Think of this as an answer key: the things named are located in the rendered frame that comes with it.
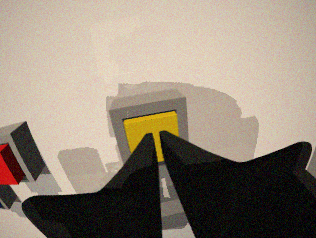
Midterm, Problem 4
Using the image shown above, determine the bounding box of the blue button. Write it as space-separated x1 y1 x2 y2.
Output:
0 184 17 211

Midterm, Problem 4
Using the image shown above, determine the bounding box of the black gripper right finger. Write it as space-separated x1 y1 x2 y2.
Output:
159 131 312 238

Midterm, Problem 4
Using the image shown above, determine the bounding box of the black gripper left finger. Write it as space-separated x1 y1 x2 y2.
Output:
21 134 162 238

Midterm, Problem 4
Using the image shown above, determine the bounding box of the yellow button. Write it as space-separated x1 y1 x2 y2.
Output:
109 88 190 167

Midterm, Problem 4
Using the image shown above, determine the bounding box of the red button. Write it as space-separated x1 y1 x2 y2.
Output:
0 122 45 185

